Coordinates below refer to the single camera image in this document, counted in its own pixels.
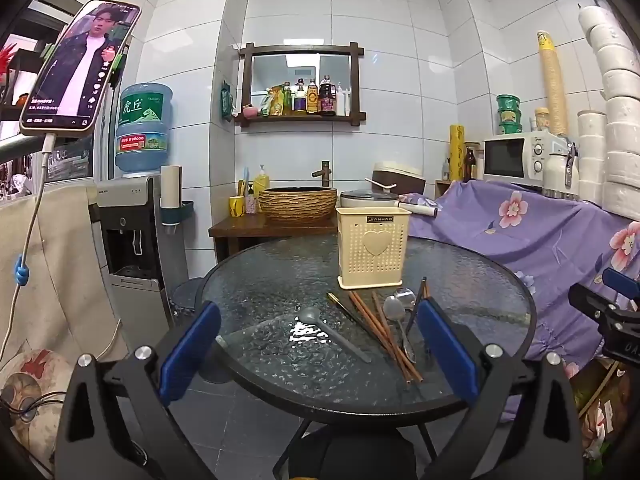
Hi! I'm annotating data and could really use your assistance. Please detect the wooden counter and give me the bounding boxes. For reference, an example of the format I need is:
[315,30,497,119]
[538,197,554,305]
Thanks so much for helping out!
[208,212,341,263]

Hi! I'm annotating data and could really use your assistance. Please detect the white kettle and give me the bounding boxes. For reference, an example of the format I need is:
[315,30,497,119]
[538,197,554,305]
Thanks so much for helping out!
[542,135,581,198]

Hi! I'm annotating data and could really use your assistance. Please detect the yellow roll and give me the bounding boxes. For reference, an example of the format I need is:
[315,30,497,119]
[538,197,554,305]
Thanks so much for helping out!
[448,125,467,182]

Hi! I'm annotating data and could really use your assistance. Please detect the stack of green bowls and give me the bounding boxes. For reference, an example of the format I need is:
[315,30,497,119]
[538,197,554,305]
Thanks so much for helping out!
[496,93,523,135]

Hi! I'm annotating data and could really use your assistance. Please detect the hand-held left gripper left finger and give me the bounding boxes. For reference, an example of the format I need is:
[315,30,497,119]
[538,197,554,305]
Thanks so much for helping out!
[54,301,222,480]

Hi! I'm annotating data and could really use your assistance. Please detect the grey plastic spoon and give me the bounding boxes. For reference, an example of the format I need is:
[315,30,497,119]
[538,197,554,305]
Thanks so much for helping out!
[298,306,374,364]

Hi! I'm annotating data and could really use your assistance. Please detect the cream plastic utensil holder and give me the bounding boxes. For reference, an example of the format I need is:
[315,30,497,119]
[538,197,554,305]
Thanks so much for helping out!
[336,206,412,290]

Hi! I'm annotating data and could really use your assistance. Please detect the stack of paper cups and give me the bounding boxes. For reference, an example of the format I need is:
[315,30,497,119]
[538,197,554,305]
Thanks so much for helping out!
[537,30,570,136]

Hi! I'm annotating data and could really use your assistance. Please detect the dark soy sauce bottle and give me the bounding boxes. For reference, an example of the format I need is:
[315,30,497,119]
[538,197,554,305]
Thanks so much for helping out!
[319,76,337,116]

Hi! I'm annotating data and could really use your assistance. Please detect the black stool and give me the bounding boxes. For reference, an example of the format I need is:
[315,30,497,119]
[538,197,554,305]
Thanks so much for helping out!
[280,420,431,480]

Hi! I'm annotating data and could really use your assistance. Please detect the blue water jug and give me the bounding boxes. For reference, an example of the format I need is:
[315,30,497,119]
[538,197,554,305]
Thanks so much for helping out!
[114,82,174,179]

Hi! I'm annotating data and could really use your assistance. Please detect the white charging cable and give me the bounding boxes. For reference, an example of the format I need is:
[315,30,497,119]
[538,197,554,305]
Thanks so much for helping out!
[0,132,56,361]

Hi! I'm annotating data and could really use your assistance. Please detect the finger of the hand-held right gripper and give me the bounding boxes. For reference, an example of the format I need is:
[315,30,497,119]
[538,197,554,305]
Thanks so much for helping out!
[601,267,640,306]
[568,283,627,328]

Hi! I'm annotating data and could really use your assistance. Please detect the smartphone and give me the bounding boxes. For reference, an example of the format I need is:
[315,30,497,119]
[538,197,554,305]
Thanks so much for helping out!
[19,0,142,137]

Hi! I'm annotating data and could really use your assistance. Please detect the woven basin sink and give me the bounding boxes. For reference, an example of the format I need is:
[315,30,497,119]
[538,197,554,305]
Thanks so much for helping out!
[257,186,338,224]

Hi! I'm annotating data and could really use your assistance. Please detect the floral bag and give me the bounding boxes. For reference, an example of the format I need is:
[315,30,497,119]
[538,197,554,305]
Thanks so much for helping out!
[570,355,640,461]

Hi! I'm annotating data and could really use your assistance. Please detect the round grey stool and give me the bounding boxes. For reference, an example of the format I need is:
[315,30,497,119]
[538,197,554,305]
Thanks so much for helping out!
[169,277,210,311]

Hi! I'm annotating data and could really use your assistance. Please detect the white microwave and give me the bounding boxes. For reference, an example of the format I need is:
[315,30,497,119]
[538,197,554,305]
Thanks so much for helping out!
[481,131,556,183]

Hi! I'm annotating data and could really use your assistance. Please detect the brown white rice cooker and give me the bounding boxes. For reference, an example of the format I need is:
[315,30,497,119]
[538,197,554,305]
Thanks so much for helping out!
[365,161,427,195]

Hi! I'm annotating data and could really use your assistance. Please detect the white paper cup tube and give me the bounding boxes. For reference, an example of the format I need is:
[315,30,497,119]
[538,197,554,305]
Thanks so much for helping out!
[160,164,182,211]

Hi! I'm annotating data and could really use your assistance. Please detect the purple floral cloth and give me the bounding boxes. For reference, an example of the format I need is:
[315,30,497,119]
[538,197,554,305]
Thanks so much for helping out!
[400,180,640,421]

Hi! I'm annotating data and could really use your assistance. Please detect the yellow green snack packet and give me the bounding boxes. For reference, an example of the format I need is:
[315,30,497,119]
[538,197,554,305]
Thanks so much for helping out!
[257,87,282,117]

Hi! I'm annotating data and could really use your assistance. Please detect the black chopstick gold band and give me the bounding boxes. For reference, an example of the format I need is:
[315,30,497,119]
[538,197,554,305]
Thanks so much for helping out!
[404,276,428,337]
[327,292,397,358]

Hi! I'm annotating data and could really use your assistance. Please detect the green phone clamp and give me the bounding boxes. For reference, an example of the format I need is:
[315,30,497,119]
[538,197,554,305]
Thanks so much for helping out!
[41,35,133,90]

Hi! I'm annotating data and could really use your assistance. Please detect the teal cup holder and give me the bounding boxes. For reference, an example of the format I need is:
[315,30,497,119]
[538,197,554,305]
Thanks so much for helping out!
[161,201,195,226]

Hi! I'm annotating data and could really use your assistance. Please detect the yellow soap dispenser bottle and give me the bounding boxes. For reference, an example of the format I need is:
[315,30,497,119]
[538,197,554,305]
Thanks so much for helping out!
[252,164,271,198]

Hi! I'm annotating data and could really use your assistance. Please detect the white pan with lid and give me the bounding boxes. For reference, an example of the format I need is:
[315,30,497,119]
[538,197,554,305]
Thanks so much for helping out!
[340,189,438,218]

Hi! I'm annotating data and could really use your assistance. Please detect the beige cloth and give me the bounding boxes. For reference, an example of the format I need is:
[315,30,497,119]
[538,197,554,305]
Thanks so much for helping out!
[0,185,131,361]

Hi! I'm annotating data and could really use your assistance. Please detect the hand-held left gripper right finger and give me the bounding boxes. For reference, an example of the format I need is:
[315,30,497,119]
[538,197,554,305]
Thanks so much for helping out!
[416,297,586,480]

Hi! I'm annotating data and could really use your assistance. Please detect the round glass table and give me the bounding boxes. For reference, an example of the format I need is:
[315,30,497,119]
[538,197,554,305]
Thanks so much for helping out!
[200,234,538,466]

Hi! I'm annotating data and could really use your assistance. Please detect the grey water dispenser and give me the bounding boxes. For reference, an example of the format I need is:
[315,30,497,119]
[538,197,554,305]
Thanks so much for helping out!
[89,175,190,331]

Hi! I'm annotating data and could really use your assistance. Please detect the stack of toilet paper rolls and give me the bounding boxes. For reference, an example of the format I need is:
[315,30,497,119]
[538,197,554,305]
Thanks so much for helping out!
[576,5,640,221]

